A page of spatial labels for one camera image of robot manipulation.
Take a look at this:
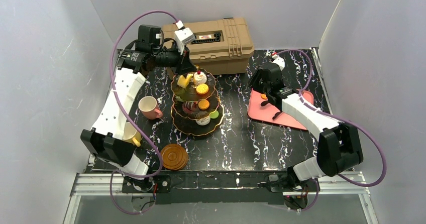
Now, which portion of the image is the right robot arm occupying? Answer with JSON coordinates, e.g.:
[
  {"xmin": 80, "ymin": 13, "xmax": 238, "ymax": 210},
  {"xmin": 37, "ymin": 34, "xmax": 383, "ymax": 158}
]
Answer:
[{"xmin": 249, "ymin": 62, "xmax": 363, "ymax": 183}]

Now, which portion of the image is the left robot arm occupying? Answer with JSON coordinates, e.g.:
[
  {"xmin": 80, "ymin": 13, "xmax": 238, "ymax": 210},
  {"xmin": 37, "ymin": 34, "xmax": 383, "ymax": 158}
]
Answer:
[{"xmin": 80, "ymin": 22, "xmax": 196, "ymax": 180}]

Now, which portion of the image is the stack of wooden coasters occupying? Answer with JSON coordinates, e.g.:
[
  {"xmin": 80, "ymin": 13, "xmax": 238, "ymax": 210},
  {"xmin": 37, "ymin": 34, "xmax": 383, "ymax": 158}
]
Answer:
[{"xmin": 160, "ymin": 144, "xmax": 188, "ymax": 171}]

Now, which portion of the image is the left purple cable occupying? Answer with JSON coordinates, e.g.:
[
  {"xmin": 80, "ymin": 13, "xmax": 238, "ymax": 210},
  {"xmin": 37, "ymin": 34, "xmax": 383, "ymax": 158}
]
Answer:
[{"xmin": 109, "ymin": 10, "xmax": 182, "ymax": 216}]

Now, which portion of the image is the yellow mug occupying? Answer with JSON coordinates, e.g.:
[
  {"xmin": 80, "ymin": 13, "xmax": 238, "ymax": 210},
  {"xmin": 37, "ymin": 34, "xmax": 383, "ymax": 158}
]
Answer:
[{"xmin": 122, "ymin": 122, "xmax": 142, "ymax": 147}]

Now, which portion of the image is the metal tongs black handle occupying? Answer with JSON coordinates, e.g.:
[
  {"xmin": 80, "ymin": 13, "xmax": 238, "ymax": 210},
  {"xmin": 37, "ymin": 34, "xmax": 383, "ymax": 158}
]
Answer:
[{"xmin": 260, "ymin": 100, "xmax": 283, "ymax": 121}]

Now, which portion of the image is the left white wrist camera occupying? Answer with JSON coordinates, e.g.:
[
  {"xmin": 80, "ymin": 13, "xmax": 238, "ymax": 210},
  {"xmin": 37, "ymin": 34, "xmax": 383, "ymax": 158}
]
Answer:
[{"xmin": 174, "ymin": 20, "xmax": 195, "ymax": 55}]

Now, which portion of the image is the yellow dotted biscuit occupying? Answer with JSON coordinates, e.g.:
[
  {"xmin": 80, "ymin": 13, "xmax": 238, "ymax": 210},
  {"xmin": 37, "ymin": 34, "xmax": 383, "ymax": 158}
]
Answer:
[
  {"xmin": 197, "ymin": 99, "xmax": 210, "ymax": 110},
  {"xmin": 195, "ymin": 83, "xmax": 209, "ymax": 95}
]

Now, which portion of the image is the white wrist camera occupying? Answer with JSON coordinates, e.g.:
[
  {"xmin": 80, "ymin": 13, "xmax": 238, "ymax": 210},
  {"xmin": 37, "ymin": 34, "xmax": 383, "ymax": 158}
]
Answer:
[
  {"xmin": 271, "ymin": 52, "xmax": 285, "ymax": 71},
  {"xmin": 174, "ymin": 20, "xmax": 195, "ymax": 55}
]

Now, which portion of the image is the grey powdered cake ball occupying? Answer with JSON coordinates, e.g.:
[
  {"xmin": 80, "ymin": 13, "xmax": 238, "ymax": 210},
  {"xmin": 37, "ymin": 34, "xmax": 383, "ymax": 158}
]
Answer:
[{"xmin": 193, "ymin": 71, "xmax": 207, "ymax": 86}]

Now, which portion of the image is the black three tier cake stand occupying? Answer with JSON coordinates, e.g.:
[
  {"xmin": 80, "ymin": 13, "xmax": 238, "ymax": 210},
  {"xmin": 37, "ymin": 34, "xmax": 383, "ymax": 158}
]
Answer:
[{"xmin": 171, "ymin": 68, "xmax": 224, "ymax": 137}]

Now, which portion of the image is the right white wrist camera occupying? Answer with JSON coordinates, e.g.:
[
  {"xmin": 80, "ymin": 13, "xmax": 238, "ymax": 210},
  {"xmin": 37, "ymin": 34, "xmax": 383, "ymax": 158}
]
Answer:
[{"xmin": 271, "ymin": 52, "xmax": 285, "ymax": 71}]

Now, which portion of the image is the yellow roll cake with cherry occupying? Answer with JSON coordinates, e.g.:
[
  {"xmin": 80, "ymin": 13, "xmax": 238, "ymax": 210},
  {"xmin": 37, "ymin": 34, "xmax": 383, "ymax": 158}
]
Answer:
[{"xmin": 177, "ymin": 73, "xmax": 193, "ymax": 88}]

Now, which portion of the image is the pink serving tray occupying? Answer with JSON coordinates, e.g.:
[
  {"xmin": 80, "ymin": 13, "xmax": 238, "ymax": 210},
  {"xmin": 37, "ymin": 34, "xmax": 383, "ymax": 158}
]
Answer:
[{"xmin": 248, "ymin": 90, "xmax": 306, "ymax": 130}]

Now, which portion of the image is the green macaron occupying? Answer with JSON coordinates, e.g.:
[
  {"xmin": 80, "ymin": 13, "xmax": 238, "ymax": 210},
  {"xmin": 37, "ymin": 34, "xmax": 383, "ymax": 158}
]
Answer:
[{"xmin": 209, "ymin": 110, "xmax": 220, "ymax": 119}]

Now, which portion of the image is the white chocolate drizzled donut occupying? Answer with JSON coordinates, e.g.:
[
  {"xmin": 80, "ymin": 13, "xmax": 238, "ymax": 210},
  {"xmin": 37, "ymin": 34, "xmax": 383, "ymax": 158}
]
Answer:
[{"xmin": 195, "ymin": 116, "xmax": 211, "ymax": 126}]

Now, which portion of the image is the chocolate layered cake slice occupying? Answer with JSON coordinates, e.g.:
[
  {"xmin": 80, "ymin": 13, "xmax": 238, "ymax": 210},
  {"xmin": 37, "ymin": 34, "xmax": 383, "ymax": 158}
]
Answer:
[{"xmin": 182, "ymin": 101, "xmax": 198, "ymax": 115}]

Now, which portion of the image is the pink mug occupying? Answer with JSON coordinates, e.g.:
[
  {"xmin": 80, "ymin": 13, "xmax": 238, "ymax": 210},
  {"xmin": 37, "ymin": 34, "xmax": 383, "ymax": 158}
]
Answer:
[{"xmin": 138, "ymin": 96, "xmax": 163, "ymax": 120}]

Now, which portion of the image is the tan plastic toolbox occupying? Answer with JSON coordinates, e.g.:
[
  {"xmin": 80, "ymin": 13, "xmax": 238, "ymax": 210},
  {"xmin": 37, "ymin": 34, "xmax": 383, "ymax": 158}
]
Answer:
[{"xmin": 160, "ymin": 17, "xmax": 256, "ymax": 76}]

